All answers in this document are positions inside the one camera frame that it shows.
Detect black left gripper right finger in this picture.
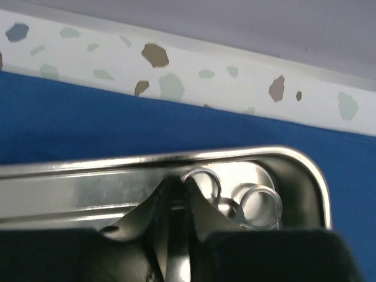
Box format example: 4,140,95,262
183,177,365,282

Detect stainless steel instrument tray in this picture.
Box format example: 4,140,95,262
1,146,333,240

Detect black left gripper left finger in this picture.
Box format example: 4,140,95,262
1,176,183,281

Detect blue surgical drape cloth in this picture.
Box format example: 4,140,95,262
1,72,375,281

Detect steel surgical scissors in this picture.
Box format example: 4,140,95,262
182,162,283,231

